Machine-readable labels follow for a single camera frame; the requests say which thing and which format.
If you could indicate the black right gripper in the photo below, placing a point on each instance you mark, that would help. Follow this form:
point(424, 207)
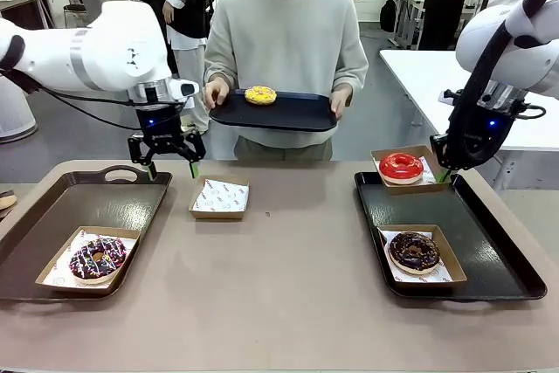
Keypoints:
point(493, 128)

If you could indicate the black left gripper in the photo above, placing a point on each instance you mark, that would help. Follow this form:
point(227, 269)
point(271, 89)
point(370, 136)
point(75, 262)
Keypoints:
point(159, 128)

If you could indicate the white smiley printed paper liner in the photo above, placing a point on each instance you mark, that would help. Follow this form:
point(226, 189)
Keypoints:
point(61, 279)
point(430, 174)
point(443, 272)
point(222, 196)

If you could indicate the brown cardboard food box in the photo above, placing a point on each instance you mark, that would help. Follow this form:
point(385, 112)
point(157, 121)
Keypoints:
point(72, 289)
point(216, 216)
point(415, 190)
point(430, 284)

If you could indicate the red glazed donut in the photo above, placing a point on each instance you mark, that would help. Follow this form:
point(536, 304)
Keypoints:
point(391, 167)

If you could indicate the yellow sprinkled donut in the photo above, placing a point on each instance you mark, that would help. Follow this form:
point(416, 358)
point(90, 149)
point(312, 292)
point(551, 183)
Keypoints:
point(251, 97)

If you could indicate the chocolate donut with nut bits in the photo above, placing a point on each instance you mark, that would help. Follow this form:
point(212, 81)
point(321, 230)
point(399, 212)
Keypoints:
point(402, 255)

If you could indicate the chocolate donut with coloured sprinkles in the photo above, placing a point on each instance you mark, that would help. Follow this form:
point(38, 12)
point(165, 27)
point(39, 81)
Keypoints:
point(111, 255)

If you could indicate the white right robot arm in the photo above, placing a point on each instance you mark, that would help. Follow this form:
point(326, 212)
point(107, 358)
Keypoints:
point(489, 41)

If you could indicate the person's right forearm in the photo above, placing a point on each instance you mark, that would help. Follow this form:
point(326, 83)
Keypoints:
point(218, 67)

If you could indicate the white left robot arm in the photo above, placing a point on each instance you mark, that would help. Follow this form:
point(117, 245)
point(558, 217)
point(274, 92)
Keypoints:
point(118, 45)

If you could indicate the person's left forearm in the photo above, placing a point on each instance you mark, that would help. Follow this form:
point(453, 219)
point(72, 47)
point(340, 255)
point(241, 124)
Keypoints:
point(351, 71)

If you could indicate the person's right hand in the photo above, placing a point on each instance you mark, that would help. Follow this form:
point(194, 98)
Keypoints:
point(216, 93)

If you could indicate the person's left hand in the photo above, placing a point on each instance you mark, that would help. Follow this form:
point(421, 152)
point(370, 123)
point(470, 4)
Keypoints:
point(340, 100)

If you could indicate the small white table device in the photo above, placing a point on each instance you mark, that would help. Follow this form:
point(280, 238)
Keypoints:
point(447, 97)

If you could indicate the white work table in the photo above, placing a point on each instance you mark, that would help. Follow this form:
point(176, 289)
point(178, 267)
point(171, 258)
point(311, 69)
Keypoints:
point(419, 71)

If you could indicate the bystander in black and white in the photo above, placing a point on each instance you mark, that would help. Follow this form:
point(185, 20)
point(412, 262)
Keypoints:
point(183, 6)

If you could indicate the black backpack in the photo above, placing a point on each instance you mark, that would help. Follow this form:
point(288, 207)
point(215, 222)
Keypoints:
point(388, 15)

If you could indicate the person in beige sweater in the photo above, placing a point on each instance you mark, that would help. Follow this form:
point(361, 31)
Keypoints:
point(284, 41)

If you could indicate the tan donut with dark top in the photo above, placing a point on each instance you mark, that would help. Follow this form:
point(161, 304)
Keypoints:
point(5, 202)

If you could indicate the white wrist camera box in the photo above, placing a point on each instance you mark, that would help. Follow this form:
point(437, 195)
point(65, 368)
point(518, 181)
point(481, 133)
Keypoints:
point(181, 89)

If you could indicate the white ribbed round pedestal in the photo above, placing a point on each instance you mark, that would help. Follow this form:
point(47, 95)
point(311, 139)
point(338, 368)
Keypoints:
point(13, 115)

